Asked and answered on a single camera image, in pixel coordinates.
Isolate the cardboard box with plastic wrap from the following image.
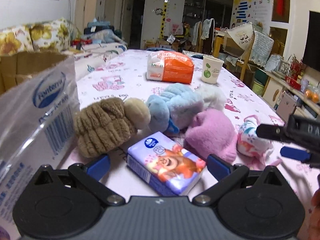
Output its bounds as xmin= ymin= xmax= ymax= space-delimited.
xmin=1 ymin=51 xmax=80 ymax=239

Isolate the white fluffy pompom plush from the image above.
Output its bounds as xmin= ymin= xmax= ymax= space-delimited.
xmin=195 ymin=84 xmax=227 ymax=111

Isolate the operator hand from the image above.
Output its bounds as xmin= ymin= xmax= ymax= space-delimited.
xmin=308 ymin=190 xmax=320 ymax=240

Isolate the wooden chair with cloth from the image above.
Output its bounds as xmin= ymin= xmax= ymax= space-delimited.
xmin=223 ymin=23 xmax=274 ymax=81

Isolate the giraffe height chart sticker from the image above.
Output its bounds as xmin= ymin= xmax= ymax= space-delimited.
xmin=159 ymin=0 xmax=169 ymax=38

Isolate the floral sofa cushion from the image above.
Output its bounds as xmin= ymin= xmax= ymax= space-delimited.
xmin=29 ymin=18 xmax=73 ymax=52

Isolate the sofa with cartoon cover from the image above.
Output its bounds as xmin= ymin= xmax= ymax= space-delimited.
xmin=1 ymin=18 xmax=127 ymax=80

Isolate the pink cartoon tablecloth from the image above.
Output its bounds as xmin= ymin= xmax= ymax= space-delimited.
xmin=57 ymin=49 xmax=320 ymax=240

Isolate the brown ribbed plush hat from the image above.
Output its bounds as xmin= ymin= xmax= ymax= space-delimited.
xmin=74 ymin=98 xmax=151 ymax=158

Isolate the pink fluffy sock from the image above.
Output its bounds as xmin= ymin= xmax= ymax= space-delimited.
xmin=184 ymin=108 xmax=237 ymax=164

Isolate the white paper cup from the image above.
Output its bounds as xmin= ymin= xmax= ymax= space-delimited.
xmin=201 ymin=55 xmax=224 ymax=85

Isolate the white tv cabinet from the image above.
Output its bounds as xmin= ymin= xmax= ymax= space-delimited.
xmin=262 ymin=72 xmax=319 ymax=122

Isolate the purple tissue packet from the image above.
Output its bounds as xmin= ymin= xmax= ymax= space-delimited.
xmin=127 ymin=132 xmax=206 ymax=197

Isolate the light blue plush toy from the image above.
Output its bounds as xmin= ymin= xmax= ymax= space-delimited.
xmin=146 ymin=83 xmax=204 ymax=134

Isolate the orange tissue pack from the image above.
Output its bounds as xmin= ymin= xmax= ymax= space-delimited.
xmin=146 ymin=50 xmax=194 ymax=84

